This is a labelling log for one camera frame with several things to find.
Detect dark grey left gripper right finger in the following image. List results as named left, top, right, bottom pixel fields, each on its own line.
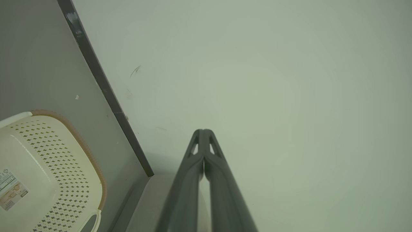
left=203, top=129, right=258, bottom=232

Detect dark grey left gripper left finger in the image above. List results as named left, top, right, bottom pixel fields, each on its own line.
left=156, top=129, right=205, bottom=232

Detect paper barcode label sticker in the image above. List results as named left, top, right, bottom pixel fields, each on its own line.
left=0, top=168, right=29, bottom=212

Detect cream perforated laundry basket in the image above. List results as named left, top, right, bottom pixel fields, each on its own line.
left=0, top=110, right=108, bottom=232

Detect black wall baseboard strip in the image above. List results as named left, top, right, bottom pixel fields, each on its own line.
left=57, top=0, right=155, bottom=178

